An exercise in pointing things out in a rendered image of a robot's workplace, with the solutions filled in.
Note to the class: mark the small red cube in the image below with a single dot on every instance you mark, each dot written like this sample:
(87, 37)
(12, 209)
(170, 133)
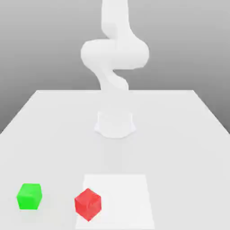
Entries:
(87, 204)

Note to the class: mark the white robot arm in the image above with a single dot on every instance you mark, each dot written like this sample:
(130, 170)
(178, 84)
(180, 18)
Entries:
(115, 53)

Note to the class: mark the small green cube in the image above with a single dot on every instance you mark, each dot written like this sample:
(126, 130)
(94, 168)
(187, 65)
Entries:
(29, 196)

